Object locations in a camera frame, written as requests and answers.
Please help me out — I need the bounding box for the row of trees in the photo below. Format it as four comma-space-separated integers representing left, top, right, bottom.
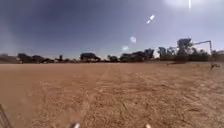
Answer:
0, 46, 224, 65

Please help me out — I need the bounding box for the metal goal frame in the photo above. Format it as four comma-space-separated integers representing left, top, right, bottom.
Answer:
191, 39, 214, 55

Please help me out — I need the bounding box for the tall dark tree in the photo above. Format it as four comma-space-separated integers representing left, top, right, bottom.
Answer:
176, 37, 194, 62

